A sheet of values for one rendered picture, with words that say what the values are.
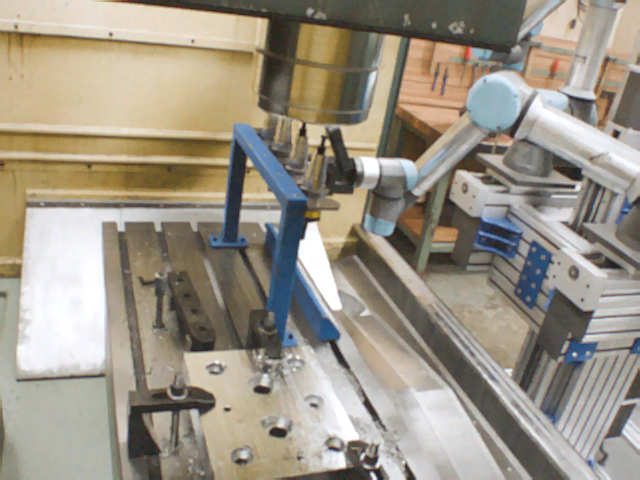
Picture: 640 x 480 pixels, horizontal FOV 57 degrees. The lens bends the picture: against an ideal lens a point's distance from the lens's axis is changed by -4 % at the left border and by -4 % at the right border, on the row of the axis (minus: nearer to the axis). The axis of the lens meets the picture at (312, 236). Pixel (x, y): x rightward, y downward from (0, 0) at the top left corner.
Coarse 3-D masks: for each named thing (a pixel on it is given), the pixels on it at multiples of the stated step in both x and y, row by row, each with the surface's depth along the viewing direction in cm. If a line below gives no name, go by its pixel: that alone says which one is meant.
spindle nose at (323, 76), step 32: (256, 32) 73; (288, 32) 68; (320, 32) 67; (352, 32) 68; (256, 64) 73; (288, 64) 70; (320, 64) 69; (352, 64) 70; (256, 96) 74; (288, 96) 71; (320, 96) 70; (352, 96) 72
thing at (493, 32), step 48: (96, 0) 54; (144, 0) 56; (192, 0) 57; (240, 0) 58; (288, 0) 60; (336, 0) 61; (384, 0) 63; (432, 0) 64; (480, 0) 66; (480, 48) 69
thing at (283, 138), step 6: (282, 120) 132; (288, 120) 132; (282, 126) 133; (288, 126) 133; (276, 132) 134; (282, 132) 133; (288, 132) 133; (276, 138) 134; (282, 138) 133; (288, 138) 134; (276, 144) 134; (282, 144) 134; (288, 144) 134
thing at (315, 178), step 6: (318, 156) 114; (324, 156) 114; (312, 162) 115; (318, 162) 114; (324, 162) 115; (312, 168) 115; (318, 168) 115; (324, 168) 115; (306, 174) 116; (312, 174) 115; (318, 174) 115; (324, 174) 116; (306, 180) 116; (312, 180) 115; (318, 180) 115; (324, 180) 116; (306, 186) 116; (312, 186) 116; (318, 186) 116; (324, 186) 117
